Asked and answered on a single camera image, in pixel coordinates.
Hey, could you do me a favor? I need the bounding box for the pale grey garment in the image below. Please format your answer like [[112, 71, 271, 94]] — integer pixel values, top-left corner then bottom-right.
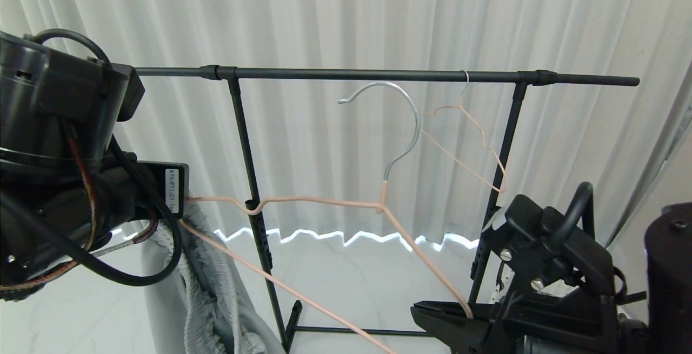
[[142, 203, 287, 354]]

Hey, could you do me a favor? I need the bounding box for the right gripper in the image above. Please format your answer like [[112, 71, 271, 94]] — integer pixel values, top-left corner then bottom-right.
[[410, 289, 647, 354]]

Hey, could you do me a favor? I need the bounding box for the white curtain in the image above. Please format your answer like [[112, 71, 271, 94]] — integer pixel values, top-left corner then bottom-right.
[[0, 0, 692, 249]]

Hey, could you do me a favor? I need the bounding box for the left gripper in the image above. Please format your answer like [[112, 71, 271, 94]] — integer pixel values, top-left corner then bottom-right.
[[135, 161, 190, 219]]

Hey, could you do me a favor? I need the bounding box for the white laundry basket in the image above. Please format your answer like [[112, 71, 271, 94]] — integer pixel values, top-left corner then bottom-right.
[[489, 259, 511, 306]]

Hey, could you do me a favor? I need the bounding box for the black cable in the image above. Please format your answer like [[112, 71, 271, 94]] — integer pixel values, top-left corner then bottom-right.
[[545, 181, 594, 249], [24, 29, 111, 65], [0, 137, 183, 288]]

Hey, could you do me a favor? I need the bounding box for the black clothes rack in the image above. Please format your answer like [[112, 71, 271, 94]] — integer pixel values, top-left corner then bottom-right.
[[132, 65, 640, 354]]

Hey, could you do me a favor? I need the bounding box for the pink clothes hanger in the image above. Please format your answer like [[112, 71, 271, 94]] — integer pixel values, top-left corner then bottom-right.
[[421, 81, 509, 193], [178, 81, 476, 354]]

